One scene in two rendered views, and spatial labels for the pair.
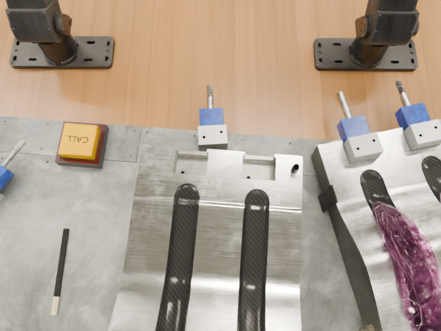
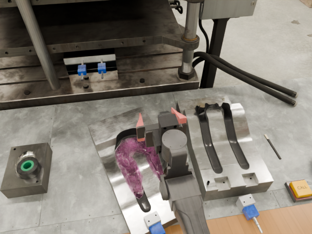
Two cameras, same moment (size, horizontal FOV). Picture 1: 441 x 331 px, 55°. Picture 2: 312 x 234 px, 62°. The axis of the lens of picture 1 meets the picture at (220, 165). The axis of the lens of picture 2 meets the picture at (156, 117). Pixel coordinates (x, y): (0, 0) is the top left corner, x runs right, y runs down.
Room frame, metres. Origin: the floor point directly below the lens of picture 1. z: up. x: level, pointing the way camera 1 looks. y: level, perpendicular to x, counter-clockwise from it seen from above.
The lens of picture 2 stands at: (0.60, -0.41, 1.77)
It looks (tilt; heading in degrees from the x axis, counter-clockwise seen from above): 48 degrees down; 166
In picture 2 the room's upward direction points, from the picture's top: straight up
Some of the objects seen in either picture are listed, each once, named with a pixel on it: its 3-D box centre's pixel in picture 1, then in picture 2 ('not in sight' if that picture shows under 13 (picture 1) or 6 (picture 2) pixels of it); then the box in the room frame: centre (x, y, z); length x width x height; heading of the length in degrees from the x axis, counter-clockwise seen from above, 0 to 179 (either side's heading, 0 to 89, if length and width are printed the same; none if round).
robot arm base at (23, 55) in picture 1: (56, 41); not in sight; (0.49, 0.31, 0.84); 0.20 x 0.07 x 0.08; 90
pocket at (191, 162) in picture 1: (191, 164); (249, 180); (0.23, 0.05, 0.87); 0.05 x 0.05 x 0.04; 85
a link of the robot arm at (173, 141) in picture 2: not in sight; (175, 165); (0.31, -0.29, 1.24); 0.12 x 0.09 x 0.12; 0
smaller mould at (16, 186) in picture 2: not in sight; (28, 169); (-0.05, -0.79, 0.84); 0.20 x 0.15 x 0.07; 175
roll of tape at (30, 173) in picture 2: not in sight; (29, 167); (-0.02, -0.76, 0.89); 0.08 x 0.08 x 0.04
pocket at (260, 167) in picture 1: (258, 169); (221, 185); (0.22, -0.06, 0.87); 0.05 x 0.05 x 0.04; 85
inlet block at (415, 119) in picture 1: (411, 113); (158, 233); (0.33, -0.33, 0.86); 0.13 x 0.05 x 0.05; 13
